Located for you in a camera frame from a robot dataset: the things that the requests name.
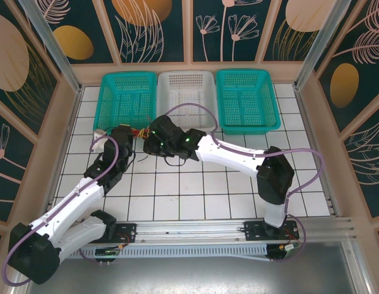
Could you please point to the grey metal front plate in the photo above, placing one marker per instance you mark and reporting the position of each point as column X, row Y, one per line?
column 189, row 275

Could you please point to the teal plastic basket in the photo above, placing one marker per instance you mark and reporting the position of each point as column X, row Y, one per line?
column 125, row 92
column 247, row 98

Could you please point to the white plastic basket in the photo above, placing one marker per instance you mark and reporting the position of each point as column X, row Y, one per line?
column 186, row 88

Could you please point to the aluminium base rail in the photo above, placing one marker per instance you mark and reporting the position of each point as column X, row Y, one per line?
column 189, row 229

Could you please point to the aluminium corner post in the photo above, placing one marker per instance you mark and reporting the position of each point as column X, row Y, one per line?
column 46, row 30
column 324, row 30

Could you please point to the aluminium side rail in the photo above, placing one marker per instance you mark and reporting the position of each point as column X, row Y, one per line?
column 308, row 122
column 73, row 116

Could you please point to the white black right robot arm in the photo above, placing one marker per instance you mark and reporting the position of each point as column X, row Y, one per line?
column 232, row 159

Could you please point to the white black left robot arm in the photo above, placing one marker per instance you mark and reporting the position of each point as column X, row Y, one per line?
column 73, row 208

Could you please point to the small controller board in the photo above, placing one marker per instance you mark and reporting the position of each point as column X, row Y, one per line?
column 108, row 252
column 288, row 247

